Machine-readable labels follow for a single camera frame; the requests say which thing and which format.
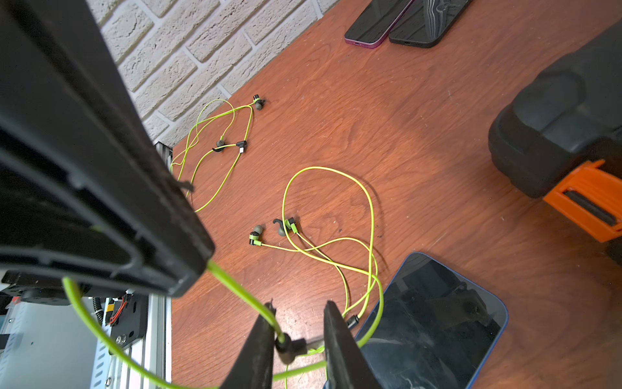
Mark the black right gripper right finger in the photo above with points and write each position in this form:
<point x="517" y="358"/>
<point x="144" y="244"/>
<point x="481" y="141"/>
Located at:
<point x="346" y="365"/>

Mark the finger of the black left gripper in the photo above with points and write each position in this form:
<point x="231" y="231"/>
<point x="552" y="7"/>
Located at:
<point x="84" y="192"/>

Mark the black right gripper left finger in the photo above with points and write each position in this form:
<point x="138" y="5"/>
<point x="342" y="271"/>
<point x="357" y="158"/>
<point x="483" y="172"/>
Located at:
<point x="253" y="367"/>

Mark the blue-edged smartphone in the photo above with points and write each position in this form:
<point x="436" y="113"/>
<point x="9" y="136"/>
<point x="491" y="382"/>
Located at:
<point x="437" y="328"/>

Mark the black smartphone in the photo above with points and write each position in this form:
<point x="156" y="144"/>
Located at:
<point x="426" y="22"/>

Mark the black plastic tool case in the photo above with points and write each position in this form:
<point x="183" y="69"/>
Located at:
<point x="560" y="138"/>

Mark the purple-edged smartphone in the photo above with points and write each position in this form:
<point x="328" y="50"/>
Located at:
<point x="374" y="24"/>

